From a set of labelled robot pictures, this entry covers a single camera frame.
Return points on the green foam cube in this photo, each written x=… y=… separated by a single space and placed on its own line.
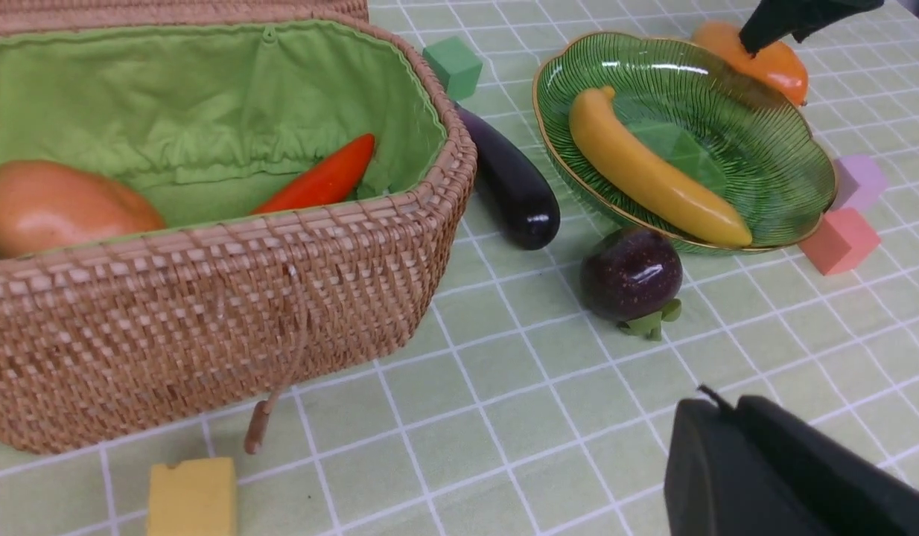
x=456 y=65

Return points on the green fabric basket liner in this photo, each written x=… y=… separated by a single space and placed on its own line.
x=207 y=122

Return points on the orange toy mango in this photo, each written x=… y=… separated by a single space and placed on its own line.
x=777 y=64

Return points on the woven wicker basket lid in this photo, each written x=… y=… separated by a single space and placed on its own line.
x=21 y=17

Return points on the red toy chili pepper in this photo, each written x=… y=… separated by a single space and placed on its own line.
x=329 y=182

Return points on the pink foam cube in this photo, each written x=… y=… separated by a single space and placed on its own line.
x=861 y=183

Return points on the yellow foam block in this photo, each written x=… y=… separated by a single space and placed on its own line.
x=195 y=497

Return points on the red foam cube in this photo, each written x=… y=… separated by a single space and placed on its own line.
x=841 y=242

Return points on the dark purple toy mangosteen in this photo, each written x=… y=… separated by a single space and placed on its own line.
x=631 y=279

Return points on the yellow toy banana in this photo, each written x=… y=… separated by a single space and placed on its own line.
x=645 y=178

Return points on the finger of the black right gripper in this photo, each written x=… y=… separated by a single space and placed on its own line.
x=772 y=20

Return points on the woven wicker basket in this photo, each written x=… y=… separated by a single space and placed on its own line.
x=111 y=338

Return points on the green checkered tablecloth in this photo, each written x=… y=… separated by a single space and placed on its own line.
x=512 y=411

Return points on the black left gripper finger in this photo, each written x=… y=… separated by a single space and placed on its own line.
x=754 y=468

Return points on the purple toy eggplant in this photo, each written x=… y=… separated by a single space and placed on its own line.
x=521 y=198

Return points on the brown toy potato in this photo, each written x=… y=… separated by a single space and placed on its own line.
x=47 y=205

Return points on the green glass leaf plate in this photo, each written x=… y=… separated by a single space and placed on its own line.
x=769 y=166

